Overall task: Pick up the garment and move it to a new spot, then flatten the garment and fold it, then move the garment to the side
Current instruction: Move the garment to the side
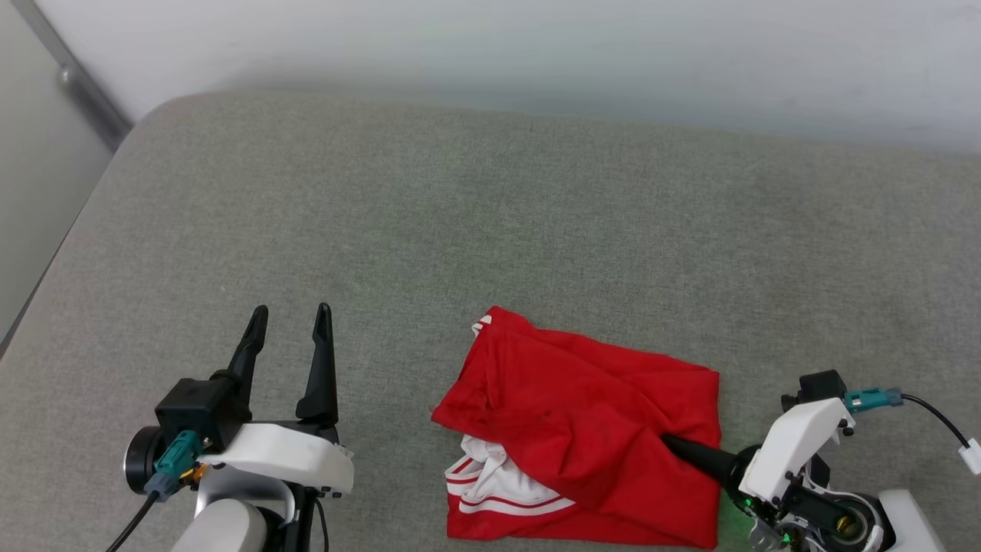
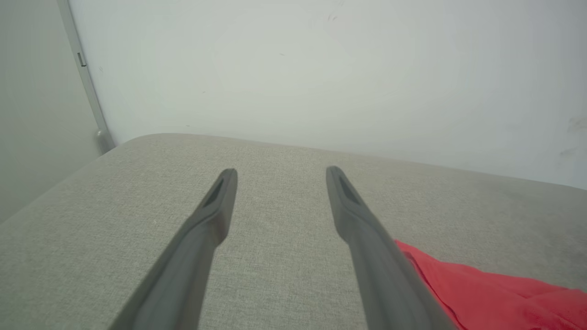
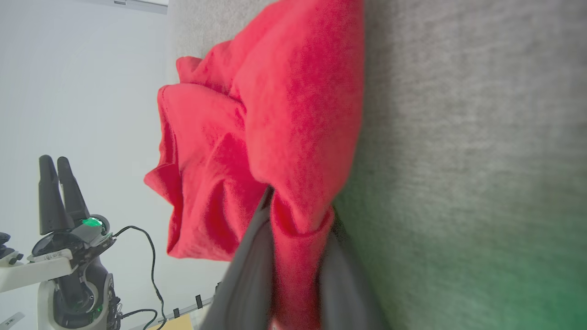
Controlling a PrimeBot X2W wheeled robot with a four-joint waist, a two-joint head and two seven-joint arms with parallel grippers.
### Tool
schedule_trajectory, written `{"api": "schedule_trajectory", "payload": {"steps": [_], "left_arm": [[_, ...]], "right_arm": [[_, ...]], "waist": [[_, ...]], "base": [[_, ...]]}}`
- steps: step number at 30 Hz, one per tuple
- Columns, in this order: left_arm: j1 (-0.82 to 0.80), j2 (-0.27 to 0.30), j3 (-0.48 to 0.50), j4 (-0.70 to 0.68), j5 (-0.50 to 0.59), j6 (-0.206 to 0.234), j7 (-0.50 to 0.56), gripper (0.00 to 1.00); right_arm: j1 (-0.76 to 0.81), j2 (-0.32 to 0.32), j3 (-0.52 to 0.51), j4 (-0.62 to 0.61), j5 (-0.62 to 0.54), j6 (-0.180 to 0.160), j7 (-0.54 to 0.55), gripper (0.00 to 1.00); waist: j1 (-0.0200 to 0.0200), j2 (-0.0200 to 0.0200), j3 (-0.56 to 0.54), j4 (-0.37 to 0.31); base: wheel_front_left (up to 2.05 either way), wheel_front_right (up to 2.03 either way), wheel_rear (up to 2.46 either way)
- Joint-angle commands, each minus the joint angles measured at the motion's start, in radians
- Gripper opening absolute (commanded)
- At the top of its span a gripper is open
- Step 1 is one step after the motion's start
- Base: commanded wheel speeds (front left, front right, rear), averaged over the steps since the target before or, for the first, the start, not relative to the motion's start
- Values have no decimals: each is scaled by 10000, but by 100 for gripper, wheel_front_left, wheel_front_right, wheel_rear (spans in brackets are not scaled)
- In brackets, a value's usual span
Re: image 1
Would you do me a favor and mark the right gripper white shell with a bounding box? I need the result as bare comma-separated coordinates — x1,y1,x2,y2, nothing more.
660,396,856,552

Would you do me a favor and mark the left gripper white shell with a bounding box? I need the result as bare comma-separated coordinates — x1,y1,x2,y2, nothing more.
201,302,356,496

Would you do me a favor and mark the red and white garment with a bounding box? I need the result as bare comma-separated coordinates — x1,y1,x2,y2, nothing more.
431,307,723,550

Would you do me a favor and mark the left camera cable teal plug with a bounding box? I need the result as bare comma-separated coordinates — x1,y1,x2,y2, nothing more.
106,431,205,552

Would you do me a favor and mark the camera cable teal plug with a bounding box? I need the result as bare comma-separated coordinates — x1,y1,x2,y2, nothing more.
843,387,981,476
106,431,205,552

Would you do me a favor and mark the right camera cable teal plug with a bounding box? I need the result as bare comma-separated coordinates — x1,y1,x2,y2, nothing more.
843,387,981,476

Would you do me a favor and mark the grey metal wall rail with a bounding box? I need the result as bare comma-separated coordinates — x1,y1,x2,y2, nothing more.
11,0,135,152

